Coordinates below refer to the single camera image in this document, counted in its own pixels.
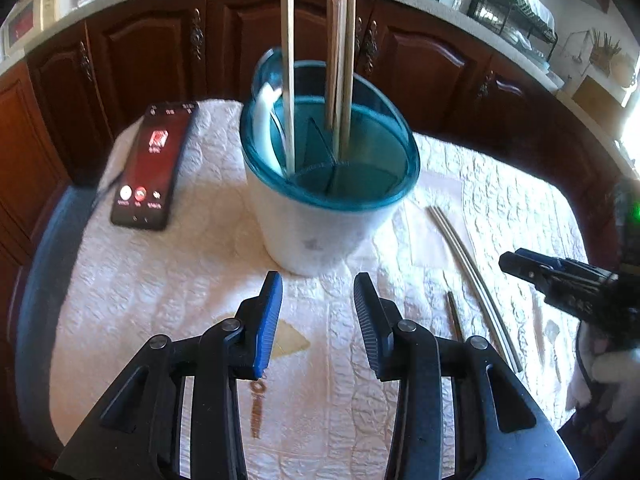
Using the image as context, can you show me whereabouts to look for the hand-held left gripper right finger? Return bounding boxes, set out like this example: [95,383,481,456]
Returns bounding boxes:
[353,272,578,480]

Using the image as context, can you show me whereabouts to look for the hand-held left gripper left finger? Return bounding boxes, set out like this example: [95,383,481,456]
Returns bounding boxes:
[52,270,284,480]

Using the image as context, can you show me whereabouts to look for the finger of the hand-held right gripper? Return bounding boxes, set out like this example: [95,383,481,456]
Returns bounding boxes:
[499,248,622,294]

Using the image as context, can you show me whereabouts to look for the silver metal chopstick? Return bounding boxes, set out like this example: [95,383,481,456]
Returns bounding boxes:
[427,207,517,373]
[434,206,524,371]

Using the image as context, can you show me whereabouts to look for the dark chopstick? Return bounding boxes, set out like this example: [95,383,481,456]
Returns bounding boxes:
[446,291,465,342]

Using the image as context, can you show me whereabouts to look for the white utensil holder teal rim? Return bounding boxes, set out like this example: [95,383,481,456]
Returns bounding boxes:
[239,47,420,277]

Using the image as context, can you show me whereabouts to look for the metal spoon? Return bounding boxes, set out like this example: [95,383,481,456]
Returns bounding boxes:
[269,105,291,166]

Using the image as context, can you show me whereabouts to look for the white ceramic spoon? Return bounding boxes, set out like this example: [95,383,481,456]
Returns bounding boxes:
[252,84,296,177]

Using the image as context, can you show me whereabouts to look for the brown wooden chopstick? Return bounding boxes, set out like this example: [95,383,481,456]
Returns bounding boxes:
[326,0,342,130]

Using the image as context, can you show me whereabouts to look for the light wooden chopstick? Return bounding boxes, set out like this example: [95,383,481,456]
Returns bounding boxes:
[333,0,349,157]
[281,0,297,173]
[339,0,357,162]

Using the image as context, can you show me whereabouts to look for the person's right hand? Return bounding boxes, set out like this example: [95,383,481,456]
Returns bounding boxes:
[587,347,640,422]

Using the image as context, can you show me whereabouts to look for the small white plastic spoon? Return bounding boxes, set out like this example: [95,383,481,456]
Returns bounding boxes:
[541,320,562,377]

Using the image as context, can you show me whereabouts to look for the pale paper sheet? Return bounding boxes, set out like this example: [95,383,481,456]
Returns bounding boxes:
[404,174,467,267]

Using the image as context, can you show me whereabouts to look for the white quilted tablecloth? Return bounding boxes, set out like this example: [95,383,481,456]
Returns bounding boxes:
[47,97,591,480]

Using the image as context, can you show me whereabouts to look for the dark wooden cabinet door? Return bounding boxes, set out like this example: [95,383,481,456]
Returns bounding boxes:
[366,0,497,161]
[25,20,112,166]
[479,55,568,181]
[85,0,212,117]
[0,59,72,271]

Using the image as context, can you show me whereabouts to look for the wooden cutting board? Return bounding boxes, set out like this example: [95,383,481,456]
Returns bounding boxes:
[570,75,632,122]

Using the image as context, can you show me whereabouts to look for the black smartphone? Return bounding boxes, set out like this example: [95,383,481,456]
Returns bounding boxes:
[110,101,200,232]

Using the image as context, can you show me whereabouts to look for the chopsticks in holder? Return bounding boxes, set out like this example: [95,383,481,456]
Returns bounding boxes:
[205,0,375,111]

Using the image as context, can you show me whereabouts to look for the cream microwave oven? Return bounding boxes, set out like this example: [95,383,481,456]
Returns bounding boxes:
[0,0,62,61]

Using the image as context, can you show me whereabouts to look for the wall utensil basket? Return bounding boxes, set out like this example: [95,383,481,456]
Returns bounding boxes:
[587,30,624,79]

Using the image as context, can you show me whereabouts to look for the black wire dish rack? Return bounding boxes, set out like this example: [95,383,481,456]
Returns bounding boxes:
[467,0,559,59]

